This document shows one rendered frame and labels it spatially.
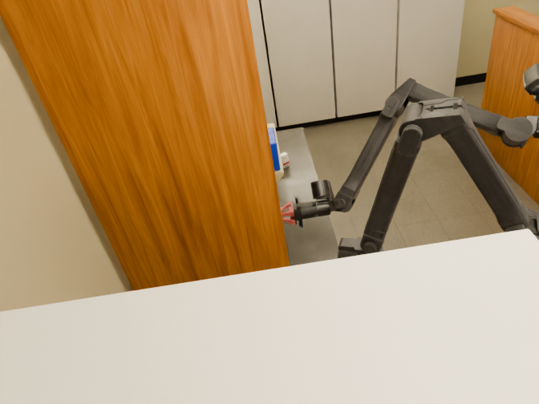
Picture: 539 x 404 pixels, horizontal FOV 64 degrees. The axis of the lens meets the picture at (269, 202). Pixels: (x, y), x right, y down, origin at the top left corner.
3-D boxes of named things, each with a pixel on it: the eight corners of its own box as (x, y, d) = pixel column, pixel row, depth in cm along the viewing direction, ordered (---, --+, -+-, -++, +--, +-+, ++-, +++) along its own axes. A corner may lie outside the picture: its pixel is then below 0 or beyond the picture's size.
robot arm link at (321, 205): (334, 213, 154) (332, 215, 160) (330, 194, 155) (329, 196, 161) (314, 216, 154) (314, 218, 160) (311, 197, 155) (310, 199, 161)
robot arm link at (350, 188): (403, 99, 144) (406, 108, 154) (387, 93, 146) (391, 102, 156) (342, 214, 149) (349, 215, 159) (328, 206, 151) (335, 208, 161)
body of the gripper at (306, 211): (293, 195, 157) (313, 192, 157) (295, 217, 163) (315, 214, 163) (295, 206, 152) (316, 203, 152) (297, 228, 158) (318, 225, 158)
